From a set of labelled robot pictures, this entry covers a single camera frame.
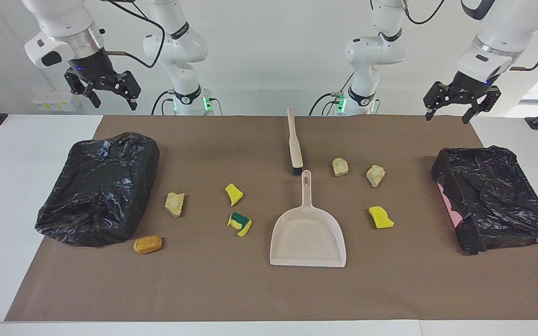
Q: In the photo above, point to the beige hand brush black bristles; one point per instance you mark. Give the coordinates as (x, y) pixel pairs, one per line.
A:
(294, 144)

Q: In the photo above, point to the orange brown sponge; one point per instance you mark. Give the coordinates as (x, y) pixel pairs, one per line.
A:
(147, 244)

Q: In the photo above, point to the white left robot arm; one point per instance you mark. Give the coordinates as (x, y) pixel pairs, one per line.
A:
(371, 51)

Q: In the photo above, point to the brown table mat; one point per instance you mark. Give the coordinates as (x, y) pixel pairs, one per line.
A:
(390, 280)

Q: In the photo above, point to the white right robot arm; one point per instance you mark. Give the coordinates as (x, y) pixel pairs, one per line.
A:
(180, 46)

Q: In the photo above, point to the pale yellow sponge chunk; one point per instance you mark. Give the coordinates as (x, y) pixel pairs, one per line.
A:
(174, 204)

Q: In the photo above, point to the white wall power box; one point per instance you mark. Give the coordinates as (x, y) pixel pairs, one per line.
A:
(56, 100)

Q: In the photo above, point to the right black trash bag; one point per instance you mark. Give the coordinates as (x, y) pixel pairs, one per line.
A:
(101, 186)

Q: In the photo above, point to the yellow and green sponge piece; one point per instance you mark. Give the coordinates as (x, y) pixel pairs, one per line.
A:
(241, 225)

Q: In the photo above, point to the small yellow sponge wedge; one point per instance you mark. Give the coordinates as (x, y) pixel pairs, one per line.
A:
(234, 195)

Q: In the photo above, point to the bread chunk with orange crust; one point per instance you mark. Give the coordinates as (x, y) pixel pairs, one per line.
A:
(340, 167)
(375, 176)

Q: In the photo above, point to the black trash bag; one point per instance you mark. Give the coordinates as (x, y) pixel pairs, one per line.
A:
(493, 196)
(101, 186)

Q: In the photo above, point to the large yellow sponge chunk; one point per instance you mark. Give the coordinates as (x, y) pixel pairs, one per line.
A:
(381, 218)

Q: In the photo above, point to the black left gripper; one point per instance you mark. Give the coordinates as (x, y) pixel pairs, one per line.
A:
(469, 86)

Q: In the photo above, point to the beige plastic dustpan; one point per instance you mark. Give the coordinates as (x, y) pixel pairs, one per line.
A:
(306, 238)

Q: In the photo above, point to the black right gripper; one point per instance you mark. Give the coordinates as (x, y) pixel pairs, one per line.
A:
(92, 67)

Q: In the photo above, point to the left black trash bag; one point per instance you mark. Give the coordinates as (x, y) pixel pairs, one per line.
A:
(493, 196)

